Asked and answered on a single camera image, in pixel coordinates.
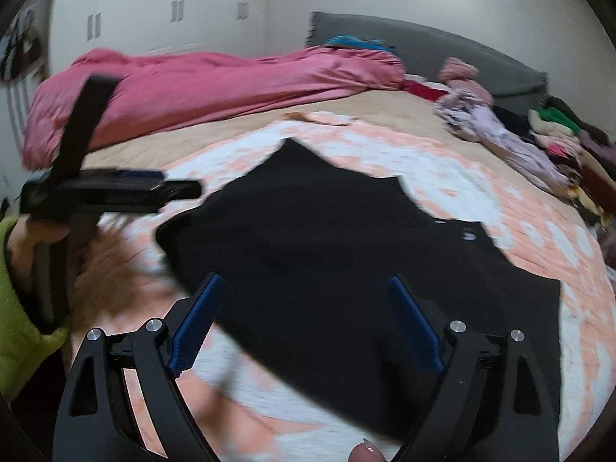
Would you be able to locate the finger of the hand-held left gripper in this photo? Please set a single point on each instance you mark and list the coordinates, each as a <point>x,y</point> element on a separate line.
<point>144,192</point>

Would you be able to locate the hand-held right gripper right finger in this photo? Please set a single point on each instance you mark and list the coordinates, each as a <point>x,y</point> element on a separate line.
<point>416,327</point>

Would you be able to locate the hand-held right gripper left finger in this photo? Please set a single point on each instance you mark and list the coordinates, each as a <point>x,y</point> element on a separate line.
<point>195,327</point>

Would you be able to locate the black garment with orange parts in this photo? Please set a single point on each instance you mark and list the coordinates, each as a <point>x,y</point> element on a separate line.
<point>313,250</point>

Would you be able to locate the pile of colourful clothes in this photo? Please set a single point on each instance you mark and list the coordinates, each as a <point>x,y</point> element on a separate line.
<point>558,130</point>

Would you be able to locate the person's left hand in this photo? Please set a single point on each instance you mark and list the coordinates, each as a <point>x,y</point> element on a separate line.
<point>29,245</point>

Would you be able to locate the pink duvet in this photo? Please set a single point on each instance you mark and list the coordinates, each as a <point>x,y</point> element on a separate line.
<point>216,86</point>

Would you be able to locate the white wardrobe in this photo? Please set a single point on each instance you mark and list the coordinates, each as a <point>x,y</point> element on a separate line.
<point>144,5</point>

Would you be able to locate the peach and white checked blanket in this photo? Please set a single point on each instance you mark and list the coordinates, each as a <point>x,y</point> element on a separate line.
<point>553,250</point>

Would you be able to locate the lilac patterned garment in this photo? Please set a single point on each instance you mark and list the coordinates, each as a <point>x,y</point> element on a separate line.
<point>491,125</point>

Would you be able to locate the beige fleece blanket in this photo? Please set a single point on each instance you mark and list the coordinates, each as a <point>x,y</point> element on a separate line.
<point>385,106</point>

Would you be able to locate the red cloth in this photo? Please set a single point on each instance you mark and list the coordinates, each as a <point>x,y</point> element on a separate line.
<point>426,90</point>

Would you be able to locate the teal cloth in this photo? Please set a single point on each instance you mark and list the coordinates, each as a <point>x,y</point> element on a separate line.
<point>351,42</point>

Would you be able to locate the pink fuzzy garment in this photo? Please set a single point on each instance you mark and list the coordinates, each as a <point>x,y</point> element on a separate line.
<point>459,70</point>

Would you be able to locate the grey headboard cushion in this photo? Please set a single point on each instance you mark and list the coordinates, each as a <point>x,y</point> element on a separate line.
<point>423,38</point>

